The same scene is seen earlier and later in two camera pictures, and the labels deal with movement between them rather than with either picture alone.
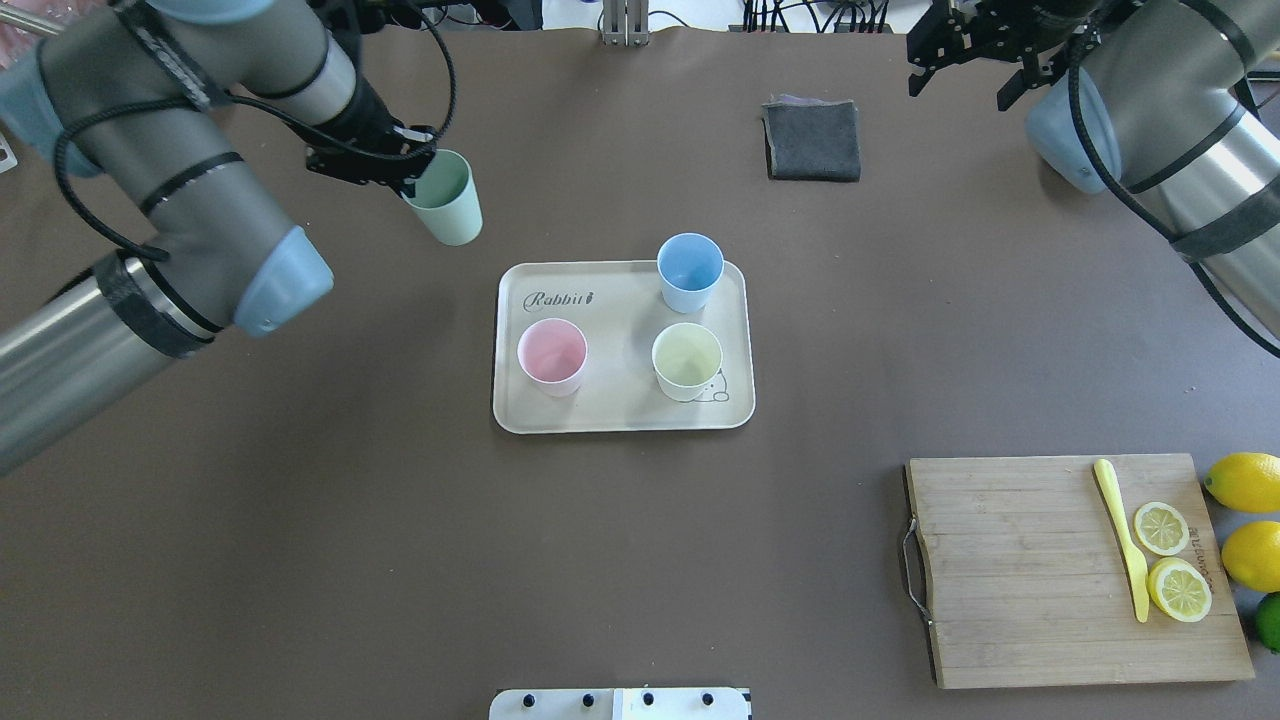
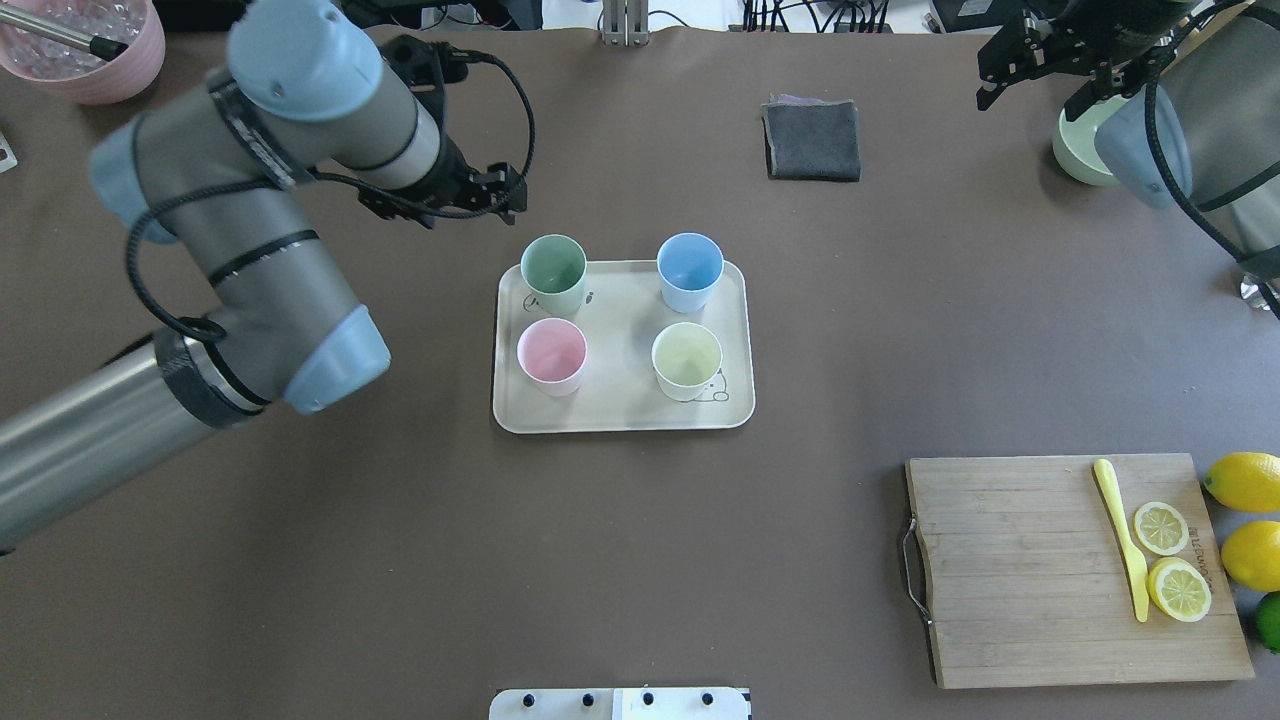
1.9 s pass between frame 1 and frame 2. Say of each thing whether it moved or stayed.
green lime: stayed
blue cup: stayed
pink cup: stayed
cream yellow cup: stayed
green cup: moved
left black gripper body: moved
